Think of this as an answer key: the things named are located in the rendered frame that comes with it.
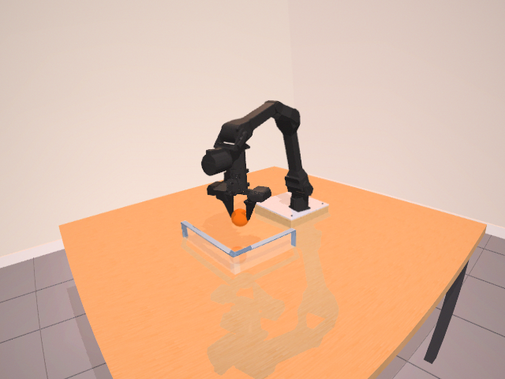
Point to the clear low corner wall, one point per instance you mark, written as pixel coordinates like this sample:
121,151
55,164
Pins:
231,252

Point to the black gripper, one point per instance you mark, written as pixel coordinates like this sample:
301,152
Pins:
258,194

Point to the clear low l-shaped wall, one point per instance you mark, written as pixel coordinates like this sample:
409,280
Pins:
246,260

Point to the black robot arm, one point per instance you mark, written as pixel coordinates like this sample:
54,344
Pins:
232,156

